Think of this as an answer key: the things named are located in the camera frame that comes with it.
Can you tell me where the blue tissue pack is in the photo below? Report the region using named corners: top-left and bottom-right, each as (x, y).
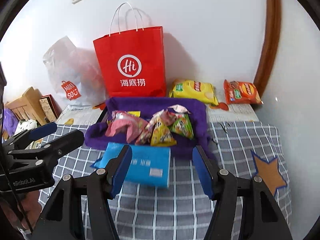
top-left (90, 141), bottom-right (171, 189)

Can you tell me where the person's left hand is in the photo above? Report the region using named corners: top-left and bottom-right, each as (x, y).
top-left (1, 190), bottom-right (42, 239)

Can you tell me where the patterned gift box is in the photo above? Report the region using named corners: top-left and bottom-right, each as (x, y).
top-left (39, 94), bottom-right (62, 122)

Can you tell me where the purple fabric basket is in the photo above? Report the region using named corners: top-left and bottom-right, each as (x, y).
top-left (85, 97), bottom-right (215, 160)

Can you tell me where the white Miniso plastic bag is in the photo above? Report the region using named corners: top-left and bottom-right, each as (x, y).
top-left (43, 36), bottom-right (106, 107)

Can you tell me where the large pink snack bag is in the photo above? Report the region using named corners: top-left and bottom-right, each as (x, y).
top-left (105, 111), bottom-right (148, 143)

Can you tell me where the green snack packet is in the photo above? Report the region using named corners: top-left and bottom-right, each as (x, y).
top-left (169, 114), bottom-right (194, 140)

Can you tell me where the orange chips bag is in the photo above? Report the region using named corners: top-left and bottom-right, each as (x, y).
top-left (223, 80), bottom-right (263, 105)

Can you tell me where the yellow snack packet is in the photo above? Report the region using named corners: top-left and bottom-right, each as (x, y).
top-left (150, 117), bottom-right (177, 147)

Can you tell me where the white red torn wrapper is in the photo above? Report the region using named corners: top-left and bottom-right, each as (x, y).
top-left (135, 105), bottom-right (190, 145)

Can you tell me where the red Haidilao paper bag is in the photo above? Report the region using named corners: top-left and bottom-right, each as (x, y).
top-left (93, 2), bottom-right (167, 99)

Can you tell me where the yellow chips bag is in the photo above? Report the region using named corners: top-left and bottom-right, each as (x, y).
top-left (169, 80), bottom-right (219, 106)

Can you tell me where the brown wooden door frame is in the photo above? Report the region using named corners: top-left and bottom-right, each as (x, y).
top-left (254, 0), bottom-right (281, 96)

